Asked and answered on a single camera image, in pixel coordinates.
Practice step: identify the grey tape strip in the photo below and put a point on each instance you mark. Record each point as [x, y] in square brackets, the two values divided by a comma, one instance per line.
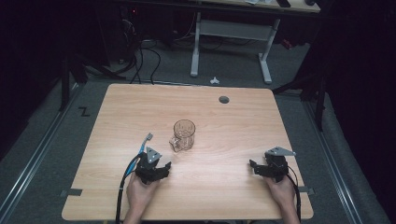
[306, 190]
[72, 192]

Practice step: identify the blue toothbrush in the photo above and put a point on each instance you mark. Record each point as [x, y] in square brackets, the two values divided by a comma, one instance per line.
[146, 143]

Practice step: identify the metal floor rail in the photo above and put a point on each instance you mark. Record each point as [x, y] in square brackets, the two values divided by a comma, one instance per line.
[34, 161]
[333, 161]

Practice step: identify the red floor object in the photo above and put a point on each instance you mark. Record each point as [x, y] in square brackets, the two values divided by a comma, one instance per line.
[287, 44]

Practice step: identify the person's right hand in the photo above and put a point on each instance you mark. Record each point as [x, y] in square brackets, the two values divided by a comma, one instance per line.
[281, 193]

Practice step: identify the clear glass mug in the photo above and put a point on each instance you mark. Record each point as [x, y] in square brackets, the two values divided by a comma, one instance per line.
[184, 133]

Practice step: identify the white-framed desk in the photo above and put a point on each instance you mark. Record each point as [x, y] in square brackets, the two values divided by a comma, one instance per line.
[232, 29]

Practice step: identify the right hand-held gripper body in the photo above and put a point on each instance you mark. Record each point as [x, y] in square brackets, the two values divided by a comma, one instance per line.
[275, 165]

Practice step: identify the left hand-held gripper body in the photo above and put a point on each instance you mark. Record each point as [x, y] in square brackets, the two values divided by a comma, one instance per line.
[148, 166]

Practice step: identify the black metal stand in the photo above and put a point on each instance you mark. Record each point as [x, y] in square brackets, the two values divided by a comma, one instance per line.
[320, 102]
[64, 84]

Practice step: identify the person's left hand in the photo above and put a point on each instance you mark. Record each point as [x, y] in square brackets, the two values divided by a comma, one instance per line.
[140, 194]

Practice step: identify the small white floor object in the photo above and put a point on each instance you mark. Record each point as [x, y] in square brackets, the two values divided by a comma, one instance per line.
[214, 81]

